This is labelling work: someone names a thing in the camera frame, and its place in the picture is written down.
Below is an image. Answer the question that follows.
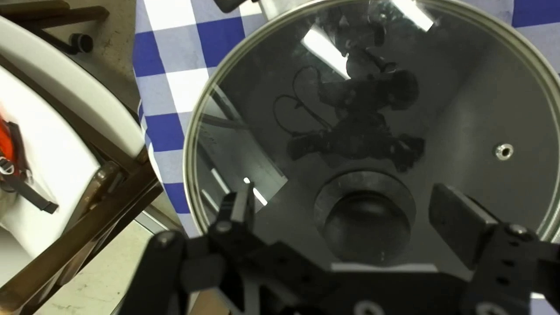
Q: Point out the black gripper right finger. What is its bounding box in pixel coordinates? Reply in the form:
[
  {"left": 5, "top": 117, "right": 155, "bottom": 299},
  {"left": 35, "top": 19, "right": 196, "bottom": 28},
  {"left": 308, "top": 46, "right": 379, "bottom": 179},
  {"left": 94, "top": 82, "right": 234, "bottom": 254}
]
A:
[{"left": 428, "top": 182, "right": 560, "bottom": 315}]

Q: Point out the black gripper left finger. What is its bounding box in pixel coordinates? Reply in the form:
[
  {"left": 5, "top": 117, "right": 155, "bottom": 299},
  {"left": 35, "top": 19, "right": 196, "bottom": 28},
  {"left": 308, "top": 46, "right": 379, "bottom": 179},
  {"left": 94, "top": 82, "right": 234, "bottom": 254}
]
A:
[{"left": 119, "top": 182, "right": 329, "bottom": 315}]

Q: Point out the glass pot lid black knob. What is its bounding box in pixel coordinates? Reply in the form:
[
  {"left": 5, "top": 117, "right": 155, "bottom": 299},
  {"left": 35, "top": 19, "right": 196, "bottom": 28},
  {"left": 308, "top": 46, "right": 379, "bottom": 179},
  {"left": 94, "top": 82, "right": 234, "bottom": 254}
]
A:
[{"left": 182, "top": 0, "right": 560, "bottom": 284}]

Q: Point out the blue white checkered tablecloth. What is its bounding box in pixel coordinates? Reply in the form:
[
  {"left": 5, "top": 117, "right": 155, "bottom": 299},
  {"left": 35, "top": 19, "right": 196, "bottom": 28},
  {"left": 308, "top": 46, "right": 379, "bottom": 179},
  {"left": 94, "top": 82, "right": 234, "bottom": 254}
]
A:
[{"left": 131, "top": 0, "right": 560, "bottom": 315}]

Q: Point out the white low platform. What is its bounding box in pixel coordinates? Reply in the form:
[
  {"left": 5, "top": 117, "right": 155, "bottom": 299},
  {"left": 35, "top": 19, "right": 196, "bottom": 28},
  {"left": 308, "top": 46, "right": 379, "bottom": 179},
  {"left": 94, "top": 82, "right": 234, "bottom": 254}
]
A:
[{"left": 33, "top": 212, "right": 182, "bottom": 315}]

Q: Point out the white seat wooden chair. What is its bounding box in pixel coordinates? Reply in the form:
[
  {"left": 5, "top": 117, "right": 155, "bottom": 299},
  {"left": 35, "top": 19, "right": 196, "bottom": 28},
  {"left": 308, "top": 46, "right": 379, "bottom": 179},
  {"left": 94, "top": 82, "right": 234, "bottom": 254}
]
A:
[{"left": 0, "top": 0, "right": 166, "bottom": 315}]

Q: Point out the black tripod stand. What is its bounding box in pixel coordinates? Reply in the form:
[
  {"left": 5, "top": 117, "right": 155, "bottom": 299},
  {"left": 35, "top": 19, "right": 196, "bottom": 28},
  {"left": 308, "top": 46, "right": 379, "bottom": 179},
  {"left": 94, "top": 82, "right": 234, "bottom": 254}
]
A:
[{"left": 33, "top": 25, "right": 96, "bottom": 56}]

